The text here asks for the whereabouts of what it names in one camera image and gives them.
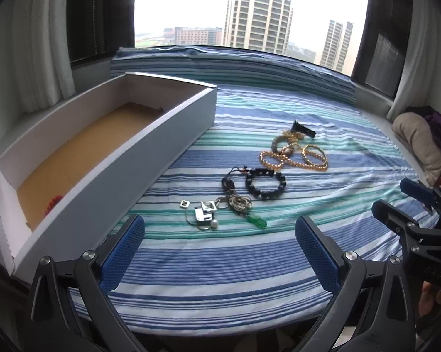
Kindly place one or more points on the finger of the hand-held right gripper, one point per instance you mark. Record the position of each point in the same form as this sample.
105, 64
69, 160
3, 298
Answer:
414, 190
389, 213

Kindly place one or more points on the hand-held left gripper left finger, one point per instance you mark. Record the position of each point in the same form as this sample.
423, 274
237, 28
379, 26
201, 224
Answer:
123, 251

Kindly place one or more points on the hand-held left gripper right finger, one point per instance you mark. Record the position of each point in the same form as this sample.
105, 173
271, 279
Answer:
315, 255

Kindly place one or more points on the white cardboard box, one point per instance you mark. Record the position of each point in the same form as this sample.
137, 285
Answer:
95, 198

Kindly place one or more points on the black hair clip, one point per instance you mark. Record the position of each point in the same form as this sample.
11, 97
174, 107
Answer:
303, 129

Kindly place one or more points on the person's right hand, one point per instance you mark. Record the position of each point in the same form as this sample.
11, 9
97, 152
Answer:
431, 297

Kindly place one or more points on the beige pillow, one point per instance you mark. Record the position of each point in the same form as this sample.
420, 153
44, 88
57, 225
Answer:
422, 143

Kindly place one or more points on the green glass pendant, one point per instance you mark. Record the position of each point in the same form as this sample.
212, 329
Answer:
257, 222

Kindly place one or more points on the blue green striped bed sheet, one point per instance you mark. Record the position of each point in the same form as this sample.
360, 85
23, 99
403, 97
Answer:
242, 264

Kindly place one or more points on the red beaded ornament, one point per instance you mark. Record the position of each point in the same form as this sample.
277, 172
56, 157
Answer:
53, 204

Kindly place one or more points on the bunch of thin metal rings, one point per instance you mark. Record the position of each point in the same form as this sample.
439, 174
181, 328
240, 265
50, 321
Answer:
238, 202

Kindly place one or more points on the white pearl bead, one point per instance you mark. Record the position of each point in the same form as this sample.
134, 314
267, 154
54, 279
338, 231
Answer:
214, 223

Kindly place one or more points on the silver square pendant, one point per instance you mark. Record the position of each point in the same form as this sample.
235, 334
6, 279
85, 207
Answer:
208, 205

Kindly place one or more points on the gold bangles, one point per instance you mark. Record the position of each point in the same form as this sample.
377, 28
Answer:
314, 147

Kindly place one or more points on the gold jewellery earrings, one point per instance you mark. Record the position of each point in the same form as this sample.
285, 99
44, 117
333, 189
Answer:
294, 137

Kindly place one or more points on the white curtain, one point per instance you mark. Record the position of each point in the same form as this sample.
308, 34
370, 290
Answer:
413, 51
46, 44

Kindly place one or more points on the slim twin tower building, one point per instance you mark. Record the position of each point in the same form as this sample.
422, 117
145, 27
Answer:
334, 46

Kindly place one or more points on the low brick building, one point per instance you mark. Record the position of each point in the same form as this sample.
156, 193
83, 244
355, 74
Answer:
194, 36

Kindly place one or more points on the wide tall tower building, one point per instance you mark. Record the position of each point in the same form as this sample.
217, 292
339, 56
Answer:
259, 11

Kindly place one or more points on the dark window frame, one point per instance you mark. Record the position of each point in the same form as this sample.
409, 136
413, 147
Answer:
95, 14
385, 33

